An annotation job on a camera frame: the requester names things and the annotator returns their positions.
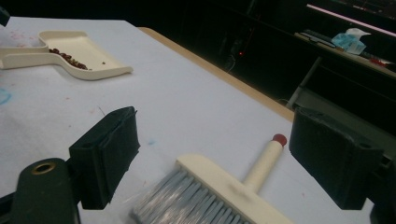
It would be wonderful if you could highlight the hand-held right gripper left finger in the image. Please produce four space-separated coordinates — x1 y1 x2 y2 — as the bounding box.
68 105 141 210

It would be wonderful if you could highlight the pile of red beans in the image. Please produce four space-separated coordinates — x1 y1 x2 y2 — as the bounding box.
49 47 106 71

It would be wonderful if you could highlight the cream plastic dustpan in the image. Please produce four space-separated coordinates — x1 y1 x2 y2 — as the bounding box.
0 30 134 81

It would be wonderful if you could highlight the white-framed desk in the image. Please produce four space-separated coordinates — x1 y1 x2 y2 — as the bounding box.
285 31 396 110

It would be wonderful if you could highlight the cream brush with red-tipped handle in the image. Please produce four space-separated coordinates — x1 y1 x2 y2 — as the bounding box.
130 133 295 224

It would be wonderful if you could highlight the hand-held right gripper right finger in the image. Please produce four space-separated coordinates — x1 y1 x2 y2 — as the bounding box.
289 106 386 211

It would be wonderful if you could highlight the black keyboard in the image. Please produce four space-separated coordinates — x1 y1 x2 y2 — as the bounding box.
302 28 338 49

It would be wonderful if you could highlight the blue and white tissue pack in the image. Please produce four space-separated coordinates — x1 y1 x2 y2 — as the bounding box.
331 27 372 56

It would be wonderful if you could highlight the wooden table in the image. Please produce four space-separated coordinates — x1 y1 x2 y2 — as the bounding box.
137 26 295 123

